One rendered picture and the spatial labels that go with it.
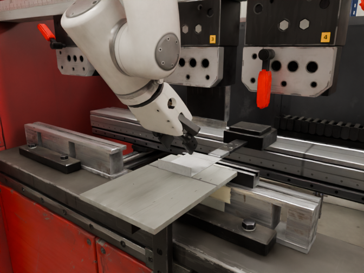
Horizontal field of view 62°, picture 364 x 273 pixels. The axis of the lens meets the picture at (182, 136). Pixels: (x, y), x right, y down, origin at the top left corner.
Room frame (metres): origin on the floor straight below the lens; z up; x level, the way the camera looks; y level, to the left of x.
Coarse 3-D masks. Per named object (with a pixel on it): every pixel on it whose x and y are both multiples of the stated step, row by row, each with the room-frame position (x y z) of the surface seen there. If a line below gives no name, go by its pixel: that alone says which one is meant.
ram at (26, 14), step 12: (0, 0) 1.11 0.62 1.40; (120, 0) 0.75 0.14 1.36; (180, 0) 0.65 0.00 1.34; (240, 0) 0.64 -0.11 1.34; (0, 12) 1.12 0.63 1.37; (12, 12) 1.06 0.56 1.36; (24, 12) 1.02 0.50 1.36; (36, 12) 0.98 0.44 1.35; (48, 12) 0.94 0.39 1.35; (60, 12) 0.90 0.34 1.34
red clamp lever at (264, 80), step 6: (258, 54) 0.50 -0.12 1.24; (264, 54) 0.49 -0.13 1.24; (270, 54) 0.50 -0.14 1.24; (264, 60) 0.50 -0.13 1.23; (264, 66) 0.50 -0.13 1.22; (264, 72) 0.50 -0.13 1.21; (270, 72) 0.51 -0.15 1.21; (258, 78) 0.51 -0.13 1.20; (264, 78) 0.50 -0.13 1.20; (270, 78) 0.50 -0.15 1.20; (258, 84) 0.50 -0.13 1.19; (264, 84) 0.50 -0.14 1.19; (270, 84) 0.51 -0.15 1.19; (258, 90) 0.50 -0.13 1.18; (264, 90) 0.50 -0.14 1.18; (270, 90) 0.51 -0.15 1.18; (258, 96) 0.50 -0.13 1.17; (264, 96) 0.50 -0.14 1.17; (258, 102) 0.50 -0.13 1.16; (264, 102) 0.50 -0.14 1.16
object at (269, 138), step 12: (228, 132) 0.82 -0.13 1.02; (240, 132) 0.81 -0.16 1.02; (252, 132) 0.79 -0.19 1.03; (264, 132) 0.80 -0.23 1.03; (276, 132) 0.84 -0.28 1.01; (228, 144) 0.76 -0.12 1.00; (240, 144) 0.76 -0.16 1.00; (252, 144) 0.78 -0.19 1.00; (264, 144) 0.77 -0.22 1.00; (216, 156) 0.67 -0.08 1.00
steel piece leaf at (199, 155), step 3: (195, 153) 0.69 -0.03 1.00; (198, 153) 0.69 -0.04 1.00; (192, 156) 0.68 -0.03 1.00; (195, 156) 0.68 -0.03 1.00; (198, 156) 0.68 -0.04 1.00; (201, 156) 0.68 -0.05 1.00; (204, 156) 0.68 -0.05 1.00; (207, 156) 0.68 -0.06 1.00; (210, 156) 0.68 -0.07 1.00; (207, 159) 0.65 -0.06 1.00; (210, 159) 0.65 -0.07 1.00; (213, 159) 0.65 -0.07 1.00; (216, 159) 0.65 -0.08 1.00; (219, 159) 0.65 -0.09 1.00
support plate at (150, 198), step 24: (144, 168) 0.60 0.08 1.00; (216, 168) 0.60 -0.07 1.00; (96, 192) 0.49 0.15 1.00; (120, 192) 0.49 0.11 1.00; (144, 192) 0.49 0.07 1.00; (168, 192) 0.49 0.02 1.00; (192, 192) 0.49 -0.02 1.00; (120, 216) 0.42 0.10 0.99; (144, 216) 0.41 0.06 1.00; (168, 216) 0.41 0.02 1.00
